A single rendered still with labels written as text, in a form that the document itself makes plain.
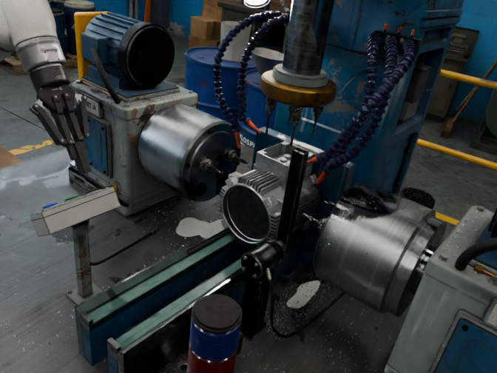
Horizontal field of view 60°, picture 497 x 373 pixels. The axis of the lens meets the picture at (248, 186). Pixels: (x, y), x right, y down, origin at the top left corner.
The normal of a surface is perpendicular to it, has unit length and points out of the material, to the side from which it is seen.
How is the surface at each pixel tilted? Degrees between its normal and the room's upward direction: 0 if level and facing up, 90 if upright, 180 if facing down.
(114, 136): 90
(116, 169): 90
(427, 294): 90
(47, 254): 0
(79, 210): 58
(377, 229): 43
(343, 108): 90
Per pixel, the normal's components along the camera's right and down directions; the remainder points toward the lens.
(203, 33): -0.75, 0.24
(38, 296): 0.11, -0.87
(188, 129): -0.24, -0.58
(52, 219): 0.71, -0.13
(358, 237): -0.48, -0.20
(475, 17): -0.57, 0.34
